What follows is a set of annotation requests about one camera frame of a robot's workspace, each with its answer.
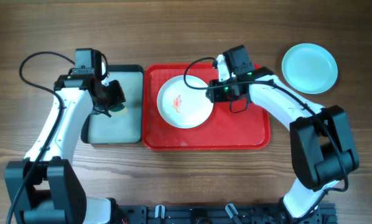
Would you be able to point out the light blue plate bottom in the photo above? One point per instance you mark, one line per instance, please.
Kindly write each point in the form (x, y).
(309, 68)

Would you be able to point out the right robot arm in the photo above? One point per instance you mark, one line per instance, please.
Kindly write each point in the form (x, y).
(323, 150)

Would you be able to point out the white plate with stain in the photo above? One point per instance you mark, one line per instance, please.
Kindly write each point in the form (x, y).
(182, 103)

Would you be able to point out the black water tray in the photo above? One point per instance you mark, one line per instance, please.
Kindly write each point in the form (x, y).
(123, 126)

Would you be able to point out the green yellow sponge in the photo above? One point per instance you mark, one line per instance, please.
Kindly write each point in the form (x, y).
(117, 108)

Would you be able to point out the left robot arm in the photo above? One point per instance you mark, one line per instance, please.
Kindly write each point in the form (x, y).
(43, 187)

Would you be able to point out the red plastic tray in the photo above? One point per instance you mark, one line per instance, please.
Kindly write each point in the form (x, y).
(223, 130)

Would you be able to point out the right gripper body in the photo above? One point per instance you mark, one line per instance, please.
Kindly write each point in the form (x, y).
(219, 94)

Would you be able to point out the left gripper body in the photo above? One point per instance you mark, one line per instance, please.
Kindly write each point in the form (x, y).
(112, 95)

